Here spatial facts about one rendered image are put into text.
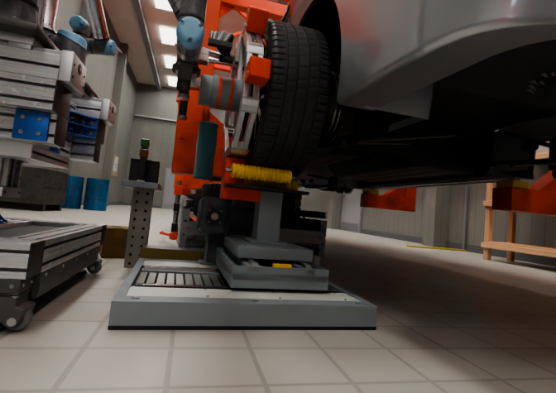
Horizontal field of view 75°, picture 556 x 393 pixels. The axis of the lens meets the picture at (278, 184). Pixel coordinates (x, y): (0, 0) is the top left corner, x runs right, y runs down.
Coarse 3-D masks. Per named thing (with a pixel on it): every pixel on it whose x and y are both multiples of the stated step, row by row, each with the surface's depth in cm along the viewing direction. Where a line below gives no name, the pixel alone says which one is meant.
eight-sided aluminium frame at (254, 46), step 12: (240, 36) 157; (252, 36) 149; (252, 48) 132; (252, 96) 134; (240, 108) 131; (252, 108) 132; (228, 120) 179; (240, 120) 134; (252, 120) 135; (228, 132) 178; (240, 132) 138; (228, 144) 168; (240, 144) 144; (228, 156) 155; (240, 156) 152
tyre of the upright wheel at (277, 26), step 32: (288, 32) 136; (320, 32) 146; (288, 64) 130; (320, 64) 133; (288, 96) 129; (320, 96) 132; (288, 128) 134; (320, 128) 136; (256, 160) 142; (288, 160) 144
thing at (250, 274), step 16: (224, 256) 144; (224, 272) 140; (240, 272) 124; (256, 272) 126; (272, 272) 127; (288, 272) 129; (304, 272) 130; (320, 272) 132; (240, 288) 128; (256, 288) 125; (272, 288) 127; (288, 288) 128; (304, 288) 130; (320, 288) 132
